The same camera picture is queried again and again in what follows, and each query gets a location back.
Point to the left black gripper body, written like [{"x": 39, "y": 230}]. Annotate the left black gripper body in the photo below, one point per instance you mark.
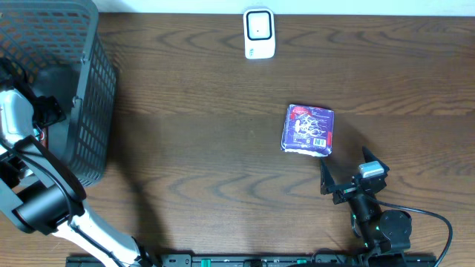
[{"x": 50, "y": 110}]

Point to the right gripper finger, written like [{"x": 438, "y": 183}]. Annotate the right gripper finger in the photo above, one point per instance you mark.
[
  {"x": 370, "y": 157},
  {"x": 327, "y": 181}
]

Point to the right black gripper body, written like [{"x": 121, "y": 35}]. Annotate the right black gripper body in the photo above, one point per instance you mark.
[{"x": 344, "y": 191}]

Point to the purple tissue pack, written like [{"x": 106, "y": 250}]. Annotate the purple tissue pack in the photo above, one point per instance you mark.
[{"x": 308, "y": 130}]

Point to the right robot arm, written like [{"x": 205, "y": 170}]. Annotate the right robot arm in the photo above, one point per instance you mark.
[{"x": 383, "y": 232}]

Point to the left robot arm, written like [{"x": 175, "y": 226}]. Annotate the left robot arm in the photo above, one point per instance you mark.
[{"x": 40, "y": 193}]

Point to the white barcode scanner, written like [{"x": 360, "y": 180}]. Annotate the white barcode scanner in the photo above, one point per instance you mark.
[{"x": 259, "y": 33}]

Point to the dark grey plastic basket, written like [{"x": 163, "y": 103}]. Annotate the dark grey plastic basket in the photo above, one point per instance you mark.
[{"x": 55, "y": 47}]

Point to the black mounting rail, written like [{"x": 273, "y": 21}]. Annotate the black mounting rail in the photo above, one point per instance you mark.
[{"x": 321, "y": 259}]

